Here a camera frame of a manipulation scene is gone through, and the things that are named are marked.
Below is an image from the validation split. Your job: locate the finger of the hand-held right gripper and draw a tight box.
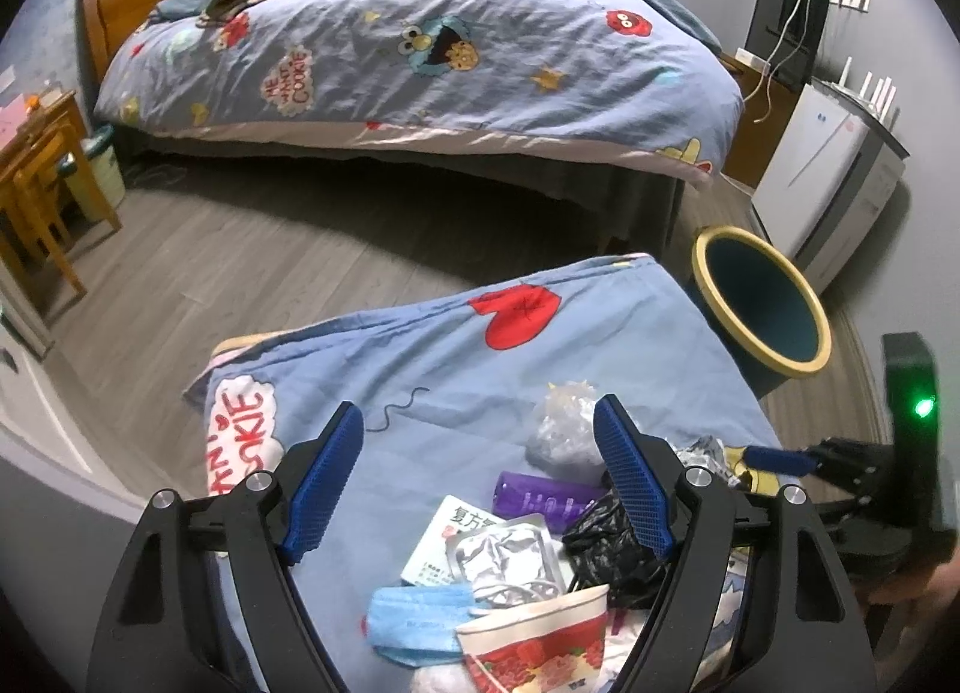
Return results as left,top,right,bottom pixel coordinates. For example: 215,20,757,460
742,438,893,495

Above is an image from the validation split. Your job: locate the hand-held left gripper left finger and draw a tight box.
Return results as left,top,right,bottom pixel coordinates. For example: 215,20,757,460
86,400,368,693

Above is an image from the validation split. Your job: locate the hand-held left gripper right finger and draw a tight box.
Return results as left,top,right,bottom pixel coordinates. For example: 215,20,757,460
592,395,878,693

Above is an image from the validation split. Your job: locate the black plastic bag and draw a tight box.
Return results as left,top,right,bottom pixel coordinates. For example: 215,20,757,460
562,490,672,608

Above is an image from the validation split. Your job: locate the silver medicine packet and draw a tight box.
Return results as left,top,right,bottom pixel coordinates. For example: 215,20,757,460
401,494,526,589

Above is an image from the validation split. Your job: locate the silver foil wrapper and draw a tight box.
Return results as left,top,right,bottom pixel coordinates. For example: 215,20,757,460
448,519,567,600

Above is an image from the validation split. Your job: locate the teal bin with yellow rim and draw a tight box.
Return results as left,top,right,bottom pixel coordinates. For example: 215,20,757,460
690,226,833,401

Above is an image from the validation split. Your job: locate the blue face mask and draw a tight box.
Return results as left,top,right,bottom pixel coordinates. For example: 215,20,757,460
366,583,477,668

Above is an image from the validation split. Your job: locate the red printed paper cup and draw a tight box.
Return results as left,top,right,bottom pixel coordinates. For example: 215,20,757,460
455,583,610,693

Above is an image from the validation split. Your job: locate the white tissue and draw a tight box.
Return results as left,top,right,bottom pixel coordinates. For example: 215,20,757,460
409,661,477,693

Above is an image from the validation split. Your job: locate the small crumpled foil wrapper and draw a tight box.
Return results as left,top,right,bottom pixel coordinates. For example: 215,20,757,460
671,436,732,488

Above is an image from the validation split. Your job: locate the crumpled clear plastic bag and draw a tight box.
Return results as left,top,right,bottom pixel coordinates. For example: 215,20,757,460
525,379,612,488

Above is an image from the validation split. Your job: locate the purple packet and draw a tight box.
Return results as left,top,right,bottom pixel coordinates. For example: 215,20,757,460
491,469,608,533

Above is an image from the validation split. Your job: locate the small printed blue blanket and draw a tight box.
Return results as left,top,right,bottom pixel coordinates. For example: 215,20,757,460
184,254,785,693

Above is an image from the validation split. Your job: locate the white air purifier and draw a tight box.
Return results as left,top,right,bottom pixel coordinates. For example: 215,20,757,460
752,82,912,296

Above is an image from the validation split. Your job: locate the wooden nightstand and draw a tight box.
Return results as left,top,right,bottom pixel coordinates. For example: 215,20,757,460
720,52,797,188

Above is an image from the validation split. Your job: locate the white router with antennas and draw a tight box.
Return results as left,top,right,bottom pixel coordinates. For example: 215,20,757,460
838,55,901,124

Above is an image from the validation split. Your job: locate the small green and white bin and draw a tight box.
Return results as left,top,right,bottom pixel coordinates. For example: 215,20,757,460
58,125,127,214

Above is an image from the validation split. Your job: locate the bed with blue cartoon quilt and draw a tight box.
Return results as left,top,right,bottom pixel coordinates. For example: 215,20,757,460
94,0,745,191

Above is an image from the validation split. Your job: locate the wooden chair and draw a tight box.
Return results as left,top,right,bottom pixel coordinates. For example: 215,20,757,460
0,130,122,296

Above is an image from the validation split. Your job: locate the black monitor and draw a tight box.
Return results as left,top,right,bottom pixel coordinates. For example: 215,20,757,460
750,0,832,92

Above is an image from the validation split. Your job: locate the wooden desk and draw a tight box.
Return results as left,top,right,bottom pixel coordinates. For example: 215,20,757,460
0,89,92,161

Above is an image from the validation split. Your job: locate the pink paper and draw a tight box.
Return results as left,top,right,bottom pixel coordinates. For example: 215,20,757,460
0,100,42,139

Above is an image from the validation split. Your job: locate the white cable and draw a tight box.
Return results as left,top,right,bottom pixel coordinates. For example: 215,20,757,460
748,0,817,128

